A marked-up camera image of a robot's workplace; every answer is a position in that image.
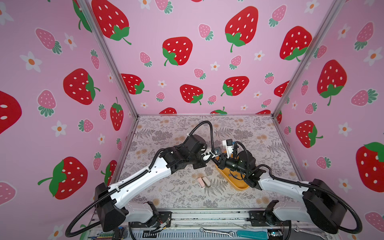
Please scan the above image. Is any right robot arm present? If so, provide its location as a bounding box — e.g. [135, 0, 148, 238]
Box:
[204, 140, 363, 234]

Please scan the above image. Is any yellow plastic tray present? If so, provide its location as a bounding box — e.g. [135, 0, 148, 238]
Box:
[216, 167, 249, 191]

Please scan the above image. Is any teal handled tool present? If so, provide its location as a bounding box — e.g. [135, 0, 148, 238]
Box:
[237, 230, 269, 240]

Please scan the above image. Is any silver wrench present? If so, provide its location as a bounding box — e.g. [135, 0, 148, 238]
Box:
[200, 228, 235, 238]
[294, 226, 328, 240]

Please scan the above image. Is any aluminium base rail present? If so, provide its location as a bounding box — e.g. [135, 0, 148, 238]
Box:
[117, 209, 294, 240]

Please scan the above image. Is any black stapler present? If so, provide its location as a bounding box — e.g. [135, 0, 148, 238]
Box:
[212, 147, 222, 157]

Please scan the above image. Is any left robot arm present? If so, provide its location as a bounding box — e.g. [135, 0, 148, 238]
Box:
[65, 128, 222, 238]

